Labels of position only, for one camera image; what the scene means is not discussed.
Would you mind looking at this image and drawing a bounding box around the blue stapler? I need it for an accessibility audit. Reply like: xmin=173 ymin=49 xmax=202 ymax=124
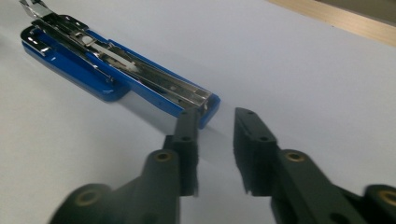
xmin=19 ymin=0 xmax=221 ymax=130

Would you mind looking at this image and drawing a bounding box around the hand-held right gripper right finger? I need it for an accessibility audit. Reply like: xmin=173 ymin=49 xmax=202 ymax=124
xmin=233 ymin=106 xmax=278 ymax=197

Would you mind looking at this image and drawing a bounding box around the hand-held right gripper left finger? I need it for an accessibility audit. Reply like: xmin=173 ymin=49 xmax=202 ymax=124
xmin=163 ymin=107 xmax=201 ymax=197

